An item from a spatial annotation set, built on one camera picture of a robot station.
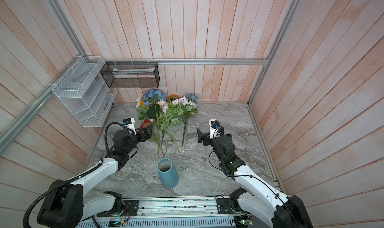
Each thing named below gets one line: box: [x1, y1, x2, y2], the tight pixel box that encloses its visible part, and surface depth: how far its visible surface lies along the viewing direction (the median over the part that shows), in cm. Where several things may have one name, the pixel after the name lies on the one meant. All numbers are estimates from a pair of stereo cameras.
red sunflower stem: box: [140, 119, 152, 129], surface depth 100 cm
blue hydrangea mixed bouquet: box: [135, 88, 167, 155], surface depth 111 cm
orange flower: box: [167, 94, 179, 101], surface depth 121 cm
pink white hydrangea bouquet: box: [171, 96, 199, 124], surface depth 103 cm
